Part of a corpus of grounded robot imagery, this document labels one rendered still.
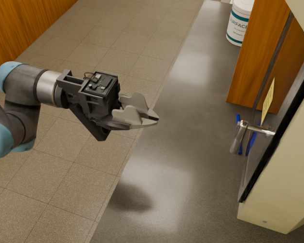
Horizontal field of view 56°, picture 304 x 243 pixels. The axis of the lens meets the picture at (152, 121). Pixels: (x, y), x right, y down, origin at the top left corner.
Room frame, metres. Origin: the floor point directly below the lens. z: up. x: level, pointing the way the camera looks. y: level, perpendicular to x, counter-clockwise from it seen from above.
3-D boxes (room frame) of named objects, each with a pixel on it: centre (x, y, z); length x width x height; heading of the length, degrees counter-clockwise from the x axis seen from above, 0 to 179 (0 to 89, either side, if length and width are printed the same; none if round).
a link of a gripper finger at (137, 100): (0.41, 0.03, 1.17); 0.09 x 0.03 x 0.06; 72
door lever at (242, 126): (0.32, -0.18, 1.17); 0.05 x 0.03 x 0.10; 70
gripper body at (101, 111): (0.43, 0.13, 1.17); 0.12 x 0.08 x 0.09; 71
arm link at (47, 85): (0.46, 0.21, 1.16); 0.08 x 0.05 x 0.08; 161
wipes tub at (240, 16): (0.99, -0.36, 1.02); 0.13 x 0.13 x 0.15
